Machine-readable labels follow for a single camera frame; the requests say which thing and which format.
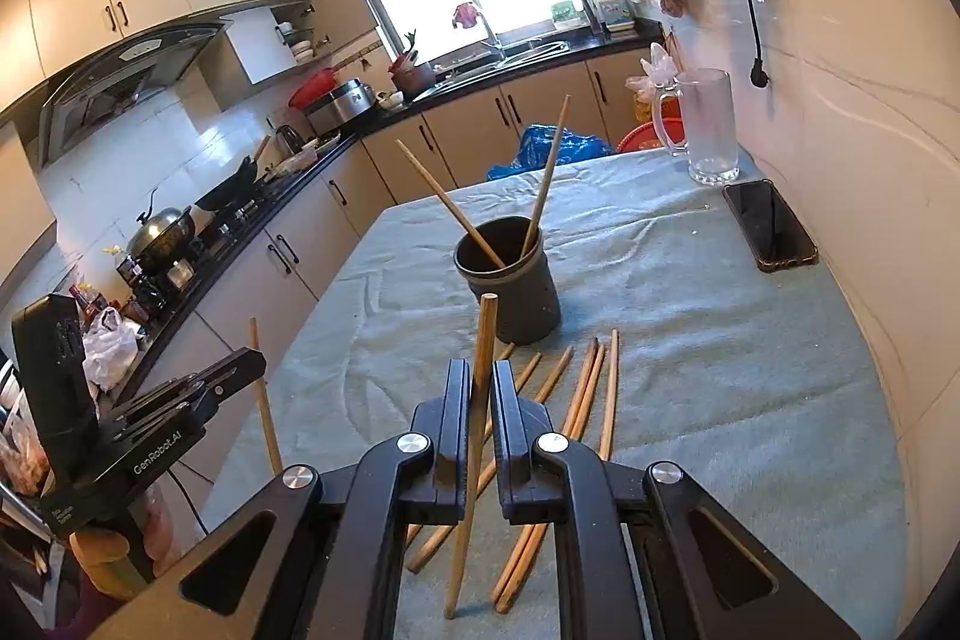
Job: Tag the pink cloth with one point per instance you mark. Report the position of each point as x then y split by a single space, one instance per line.
465 15

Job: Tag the steel rice cooker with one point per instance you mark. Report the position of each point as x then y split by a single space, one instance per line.
341 108

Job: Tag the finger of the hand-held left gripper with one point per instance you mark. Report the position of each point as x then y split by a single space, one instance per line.
232 370

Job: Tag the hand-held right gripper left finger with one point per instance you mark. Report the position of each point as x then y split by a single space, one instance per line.
457 415

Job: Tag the grey-green tablecloth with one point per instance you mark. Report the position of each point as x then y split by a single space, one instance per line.
675 325

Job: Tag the open shelf cabinet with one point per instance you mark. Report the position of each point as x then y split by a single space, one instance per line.
255 48

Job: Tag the stack of white bowls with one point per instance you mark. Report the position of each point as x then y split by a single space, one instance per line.
302 48

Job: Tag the white plastic bag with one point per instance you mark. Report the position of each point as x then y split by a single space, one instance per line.
109 347

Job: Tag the black smartphone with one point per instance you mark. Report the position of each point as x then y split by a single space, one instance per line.
769 224

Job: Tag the black wok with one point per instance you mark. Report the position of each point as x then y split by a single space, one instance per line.
229 190

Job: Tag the clear plastic bag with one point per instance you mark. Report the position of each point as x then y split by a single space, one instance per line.
652 78

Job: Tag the steel sink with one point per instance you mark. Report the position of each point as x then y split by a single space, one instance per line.
525 51

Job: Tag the red colander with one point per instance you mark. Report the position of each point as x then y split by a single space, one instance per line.
311 85

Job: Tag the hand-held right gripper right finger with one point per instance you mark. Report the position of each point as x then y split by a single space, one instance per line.
504 415

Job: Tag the blue plastic bag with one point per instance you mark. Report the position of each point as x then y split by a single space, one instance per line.
562 149

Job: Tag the brown clay pot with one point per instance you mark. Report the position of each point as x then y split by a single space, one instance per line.
416 81

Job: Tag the pile of wooden chopsticks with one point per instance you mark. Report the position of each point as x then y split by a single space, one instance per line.
581 400

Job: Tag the clear glass mug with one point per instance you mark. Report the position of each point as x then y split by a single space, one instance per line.
709 123

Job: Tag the steel pot with lid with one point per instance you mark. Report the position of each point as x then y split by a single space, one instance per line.
161 235

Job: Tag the detergent bottle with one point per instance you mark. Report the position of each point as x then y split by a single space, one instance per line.
616 6

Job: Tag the black range hood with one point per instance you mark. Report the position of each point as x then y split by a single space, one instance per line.
127 70

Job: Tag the black kitchen countertop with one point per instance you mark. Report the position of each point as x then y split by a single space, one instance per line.
592 51

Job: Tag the dark grey utensil holder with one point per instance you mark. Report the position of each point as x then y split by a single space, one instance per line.
517 302

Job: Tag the cream base cabinets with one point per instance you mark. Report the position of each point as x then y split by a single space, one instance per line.
465 130

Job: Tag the red plastic basket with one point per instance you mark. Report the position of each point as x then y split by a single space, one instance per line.
645 138

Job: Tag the plain wooden chopstick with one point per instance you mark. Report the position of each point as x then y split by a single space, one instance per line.
442 196
486 340
551 168
268 430

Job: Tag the steel kettle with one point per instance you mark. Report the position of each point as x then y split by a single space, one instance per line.
287 144

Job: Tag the gas stove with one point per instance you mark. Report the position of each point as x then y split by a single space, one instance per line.
240 218

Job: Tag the person's left hand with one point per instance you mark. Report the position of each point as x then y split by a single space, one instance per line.
105 561

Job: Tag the chrome faucet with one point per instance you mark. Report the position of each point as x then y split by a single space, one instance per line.
495 48

